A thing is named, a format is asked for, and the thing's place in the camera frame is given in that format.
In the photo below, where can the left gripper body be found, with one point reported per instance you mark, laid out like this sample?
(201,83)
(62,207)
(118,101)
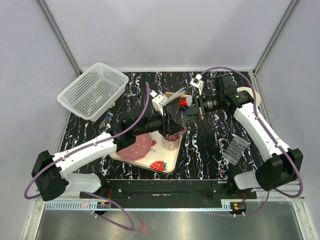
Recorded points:
(158,123)

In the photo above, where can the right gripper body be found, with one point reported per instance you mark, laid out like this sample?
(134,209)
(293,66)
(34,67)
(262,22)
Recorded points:
(206,104)

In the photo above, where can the white squeeze bottle red cap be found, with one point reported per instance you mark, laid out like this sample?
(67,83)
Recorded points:
(185,102)

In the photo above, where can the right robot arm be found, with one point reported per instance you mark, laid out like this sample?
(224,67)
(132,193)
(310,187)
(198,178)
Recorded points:
(281,164)

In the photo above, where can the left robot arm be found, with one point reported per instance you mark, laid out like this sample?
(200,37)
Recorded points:
(50,171)

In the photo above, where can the pink ceramic mug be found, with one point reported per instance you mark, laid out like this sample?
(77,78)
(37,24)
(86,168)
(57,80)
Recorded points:
(172,142)

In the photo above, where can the bundle of clear pipettes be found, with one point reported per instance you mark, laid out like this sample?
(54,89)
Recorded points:
(181,90)

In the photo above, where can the wooden bristle brush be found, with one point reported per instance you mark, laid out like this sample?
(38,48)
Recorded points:
(177,95)

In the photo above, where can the white strawberry tray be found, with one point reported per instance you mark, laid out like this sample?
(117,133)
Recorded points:
(158,159)

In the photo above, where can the pink polka dot plate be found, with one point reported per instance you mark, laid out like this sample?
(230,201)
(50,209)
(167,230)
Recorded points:
(137,150)

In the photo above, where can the white bowl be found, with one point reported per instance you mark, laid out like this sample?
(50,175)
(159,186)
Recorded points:
(253,94)

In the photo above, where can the clear test tube rack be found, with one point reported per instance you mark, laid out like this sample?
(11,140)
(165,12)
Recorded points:
(235,150)

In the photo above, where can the white perforated plastic basket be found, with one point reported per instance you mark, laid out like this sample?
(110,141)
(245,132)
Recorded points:
(94,91)

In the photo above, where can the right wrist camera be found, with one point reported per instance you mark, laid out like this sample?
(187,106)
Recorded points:
(198,83)

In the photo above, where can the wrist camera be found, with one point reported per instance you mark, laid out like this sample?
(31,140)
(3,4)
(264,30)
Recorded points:
(158,101)
(198,83)

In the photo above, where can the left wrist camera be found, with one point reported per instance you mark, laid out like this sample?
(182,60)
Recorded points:
(158,101)

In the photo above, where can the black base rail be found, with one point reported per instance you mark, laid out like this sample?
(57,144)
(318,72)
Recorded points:
(170,193)

